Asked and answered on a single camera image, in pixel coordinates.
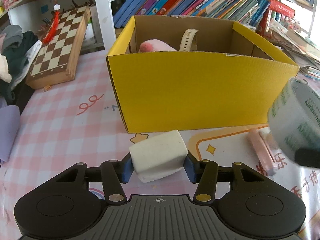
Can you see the stack of papers and books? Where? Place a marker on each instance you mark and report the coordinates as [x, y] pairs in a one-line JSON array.
[[275, 22]]

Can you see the pink plush toy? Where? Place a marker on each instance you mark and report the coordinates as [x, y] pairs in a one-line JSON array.
[[154, 45]]

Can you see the wooden chess board box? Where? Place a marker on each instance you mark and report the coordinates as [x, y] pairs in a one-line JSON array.
[[57, 60]]

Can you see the yellow cardboard box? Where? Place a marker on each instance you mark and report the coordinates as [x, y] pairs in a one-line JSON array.
[[231, 80]]

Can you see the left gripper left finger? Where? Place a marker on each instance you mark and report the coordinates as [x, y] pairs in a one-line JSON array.
[[114, 173]]

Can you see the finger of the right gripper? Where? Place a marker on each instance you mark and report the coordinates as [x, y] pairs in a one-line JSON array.
[[307, 157]]

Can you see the white foam block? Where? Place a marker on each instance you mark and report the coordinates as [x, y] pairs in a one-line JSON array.
[[158, 157]]

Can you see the clear tape roll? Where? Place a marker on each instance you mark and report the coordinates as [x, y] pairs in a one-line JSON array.
[[293, 118]]

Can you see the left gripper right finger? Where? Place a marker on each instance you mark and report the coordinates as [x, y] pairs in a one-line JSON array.
[[204, 174]]

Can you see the pile of clothes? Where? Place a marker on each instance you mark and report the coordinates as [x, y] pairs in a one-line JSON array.
[[18, 51]]

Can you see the pink cartoon table mat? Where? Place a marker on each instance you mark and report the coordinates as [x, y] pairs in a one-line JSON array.
[[79, 121]]

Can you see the row of leaning books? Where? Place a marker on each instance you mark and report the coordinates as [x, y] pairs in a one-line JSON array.
[[247, 12]]

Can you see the red tassel ornament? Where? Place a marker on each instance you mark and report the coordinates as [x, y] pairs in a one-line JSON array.
[[52, 30]]

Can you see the white bookshelf frame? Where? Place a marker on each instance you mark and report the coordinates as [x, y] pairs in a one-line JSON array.
[[29, 14]]

